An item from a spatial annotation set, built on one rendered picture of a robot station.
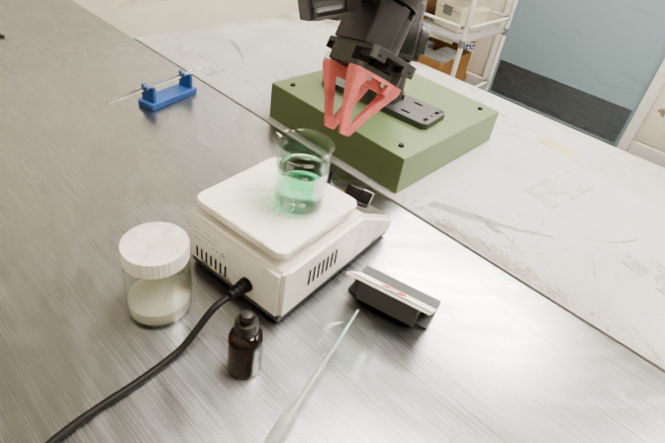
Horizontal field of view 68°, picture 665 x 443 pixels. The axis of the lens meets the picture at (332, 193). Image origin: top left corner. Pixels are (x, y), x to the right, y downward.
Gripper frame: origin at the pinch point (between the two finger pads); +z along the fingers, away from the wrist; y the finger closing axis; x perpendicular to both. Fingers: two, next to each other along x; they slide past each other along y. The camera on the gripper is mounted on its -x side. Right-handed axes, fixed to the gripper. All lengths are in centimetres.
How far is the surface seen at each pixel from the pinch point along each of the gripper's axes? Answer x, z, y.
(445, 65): 148, -50, -152
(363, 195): 3.8, 6.2, 5.0
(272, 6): 58, -35, -177
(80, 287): -20.6, 24.6, 1.3
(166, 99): -10.0, 8.0, -33.6
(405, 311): 4.6, 13.8, 17.5
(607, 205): 42.6, -5.6, 10.6
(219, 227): -12.1, 13.6, 6.6
